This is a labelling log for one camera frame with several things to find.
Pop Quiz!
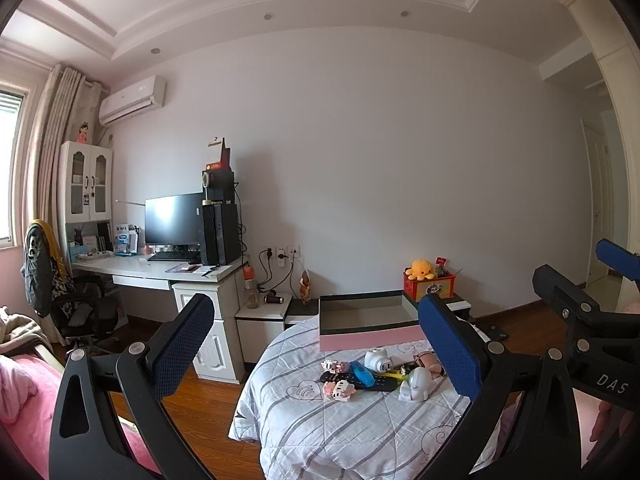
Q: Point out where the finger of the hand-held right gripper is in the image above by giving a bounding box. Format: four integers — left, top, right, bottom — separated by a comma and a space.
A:
531, 264, 616, 341
595, 238, 640, 283

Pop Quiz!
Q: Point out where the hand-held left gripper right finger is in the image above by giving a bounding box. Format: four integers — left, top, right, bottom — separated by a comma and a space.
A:
417, 292, 583, 480

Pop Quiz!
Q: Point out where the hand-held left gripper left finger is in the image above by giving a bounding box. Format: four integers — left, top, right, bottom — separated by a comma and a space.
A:
48, 292, 217, 480

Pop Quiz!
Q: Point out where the pink tape roll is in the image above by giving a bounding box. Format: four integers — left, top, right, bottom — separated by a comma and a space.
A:
415, 351, 446, 376

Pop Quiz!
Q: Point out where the white figurine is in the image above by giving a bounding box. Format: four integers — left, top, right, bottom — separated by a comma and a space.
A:
398, 367, 432, 402

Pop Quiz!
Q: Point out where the white travel adapter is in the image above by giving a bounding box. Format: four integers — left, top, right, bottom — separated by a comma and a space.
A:
364, 349, 393, 373

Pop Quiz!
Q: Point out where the black remote control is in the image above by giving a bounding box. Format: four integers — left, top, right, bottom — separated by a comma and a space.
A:
320, 370, 401, 393

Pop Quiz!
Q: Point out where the pink cardboard box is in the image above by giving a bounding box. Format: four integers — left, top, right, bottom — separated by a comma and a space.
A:
318, 292, 436, 352

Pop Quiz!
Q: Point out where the blue plastic clip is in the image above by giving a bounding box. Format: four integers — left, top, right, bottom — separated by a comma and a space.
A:
349, 360, 376, 386

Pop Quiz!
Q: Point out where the person's right hand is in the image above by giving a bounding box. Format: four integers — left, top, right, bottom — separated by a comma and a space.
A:
592, 400, 626, 443

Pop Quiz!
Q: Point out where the wide black white cabinet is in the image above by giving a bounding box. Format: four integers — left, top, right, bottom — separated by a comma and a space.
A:
287, 289, 473, 332

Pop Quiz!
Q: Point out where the white door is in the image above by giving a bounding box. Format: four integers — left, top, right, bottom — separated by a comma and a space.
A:
580, 115, 616, 286

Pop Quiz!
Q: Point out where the red printed storage box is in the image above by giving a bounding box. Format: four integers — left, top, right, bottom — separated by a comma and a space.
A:
403, 271, 456, 302

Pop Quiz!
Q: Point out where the pink pillow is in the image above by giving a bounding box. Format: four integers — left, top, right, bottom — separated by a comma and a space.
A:
572, 387, 601, 466

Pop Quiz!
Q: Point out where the white desk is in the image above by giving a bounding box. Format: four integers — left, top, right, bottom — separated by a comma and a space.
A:
70, 252, 243, 386

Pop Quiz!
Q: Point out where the small white black nightstand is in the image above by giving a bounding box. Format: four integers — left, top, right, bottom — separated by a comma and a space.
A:
235, 294, 293, 373

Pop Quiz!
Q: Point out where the yellow octopus plush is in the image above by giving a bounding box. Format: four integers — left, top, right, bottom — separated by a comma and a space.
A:
405, 259, 437, 281

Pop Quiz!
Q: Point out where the bottle with orange cap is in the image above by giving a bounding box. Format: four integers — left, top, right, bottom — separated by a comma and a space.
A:
242, 266, 261, 309

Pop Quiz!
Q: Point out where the black office chair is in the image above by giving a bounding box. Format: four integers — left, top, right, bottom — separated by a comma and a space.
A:
47, 280, 123, 356

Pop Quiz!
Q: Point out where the blue white box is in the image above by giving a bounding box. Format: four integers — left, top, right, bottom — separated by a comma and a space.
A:
113, 223, 138, 257

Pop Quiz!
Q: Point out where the black computer tower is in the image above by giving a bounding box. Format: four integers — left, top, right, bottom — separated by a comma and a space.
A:
200, 202, 242, 267

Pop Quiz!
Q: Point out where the black computer monitor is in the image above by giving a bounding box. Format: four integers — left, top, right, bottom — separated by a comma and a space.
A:
144, 192, 205, 253

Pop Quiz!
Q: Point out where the cream wardrobe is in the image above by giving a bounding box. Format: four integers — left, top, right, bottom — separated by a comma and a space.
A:
557, 0, 640, 311

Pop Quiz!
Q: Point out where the beige blanket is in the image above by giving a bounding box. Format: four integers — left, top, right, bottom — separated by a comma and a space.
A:
0, 305, 53, 361

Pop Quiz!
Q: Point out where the dark jacket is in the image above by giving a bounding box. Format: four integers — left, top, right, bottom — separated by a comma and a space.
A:
21, 222, 56, 318

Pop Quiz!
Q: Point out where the pink blanket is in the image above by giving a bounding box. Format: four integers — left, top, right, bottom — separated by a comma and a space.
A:
0, 352, 161, 480

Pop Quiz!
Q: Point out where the black speaker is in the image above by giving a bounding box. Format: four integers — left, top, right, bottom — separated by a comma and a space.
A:
202, 170, 236, 204

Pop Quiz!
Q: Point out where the yellow leopard print cloth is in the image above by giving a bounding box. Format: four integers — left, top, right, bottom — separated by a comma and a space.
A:
32, 220, 76, 306

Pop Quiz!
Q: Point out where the red white cardboard box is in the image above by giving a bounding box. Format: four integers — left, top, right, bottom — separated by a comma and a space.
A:
207, 136, 233, 172

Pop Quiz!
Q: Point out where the white glass-door cabinet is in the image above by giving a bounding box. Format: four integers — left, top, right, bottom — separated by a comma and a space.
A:
59, 140, 113, 256

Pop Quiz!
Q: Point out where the beige curtain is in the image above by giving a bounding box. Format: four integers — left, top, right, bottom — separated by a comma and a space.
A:
12, 63, 108, 261

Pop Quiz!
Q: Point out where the white air conditioner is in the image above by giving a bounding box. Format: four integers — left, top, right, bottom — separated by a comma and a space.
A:
98, 75, 166, 126

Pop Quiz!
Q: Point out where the window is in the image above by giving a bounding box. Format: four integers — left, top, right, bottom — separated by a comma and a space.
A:
0, 77, 32, 251

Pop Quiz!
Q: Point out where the black power cable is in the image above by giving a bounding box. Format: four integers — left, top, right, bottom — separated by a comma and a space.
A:
257, 249, 282, 292

